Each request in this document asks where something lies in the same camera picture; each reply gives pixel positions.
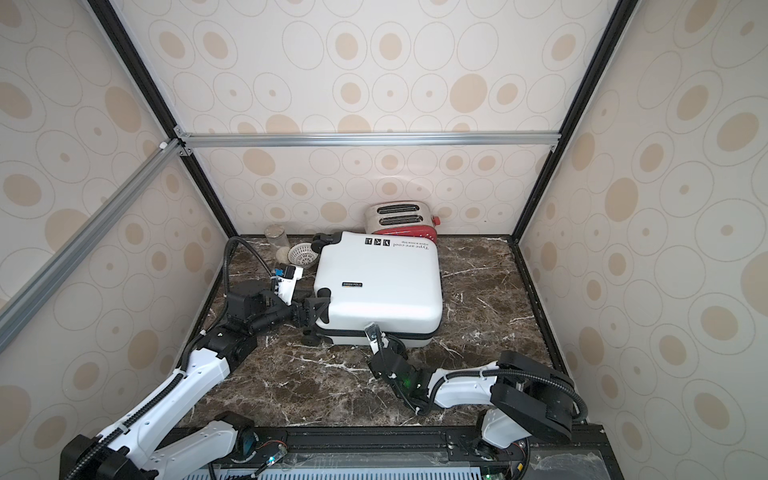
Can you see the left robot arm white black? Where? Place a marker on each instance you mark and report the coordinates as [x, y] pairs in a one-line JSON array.
[[162, 396]]

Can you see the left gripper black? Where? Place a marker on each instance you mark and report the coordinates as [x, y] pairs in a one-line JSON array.
[[310, 316]]

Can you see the clear glass jar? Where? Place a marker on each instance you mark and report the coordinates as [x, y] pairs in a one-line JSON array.
[[276, 236]]

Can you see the left diagonal aluminium bar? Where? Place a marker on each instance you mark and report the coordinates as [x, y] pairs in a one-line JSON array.
[[22, 308]]

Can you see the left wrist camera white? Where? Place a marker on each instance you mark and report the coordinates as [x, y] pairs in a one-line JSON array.
[[284, 282]]

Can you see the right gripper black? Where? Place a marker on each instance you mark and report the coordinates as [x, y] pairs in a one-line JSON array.
[[383, 361]]

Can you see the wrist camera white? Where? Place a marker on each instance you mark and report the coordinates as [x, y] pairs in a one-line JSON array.
[[376, 337], [284, 282]]

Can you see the white hard-shell suitcase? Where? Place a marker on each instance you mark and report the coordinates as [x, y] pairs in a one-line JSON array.
[[393, 281]]

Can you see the horizontal aluminium frame bar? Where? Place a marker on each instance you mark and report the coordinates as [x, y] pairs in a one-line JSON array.
[[371, 139]]

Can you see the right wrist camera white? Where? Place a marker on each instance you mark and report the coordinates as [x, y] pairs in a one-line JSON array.
[[376, 337]]

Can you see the white perforated strainer cup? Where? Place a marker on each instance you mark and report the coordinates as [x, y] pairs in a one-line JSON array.
[[302, 255]]

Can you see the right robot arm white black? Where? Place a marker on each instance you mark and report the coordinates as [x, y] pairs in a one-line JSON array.
[[524, 397]]

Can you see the red and chrome toaster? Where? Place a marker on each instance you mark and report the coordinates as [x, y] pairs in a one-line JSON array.
[[402, 218]]

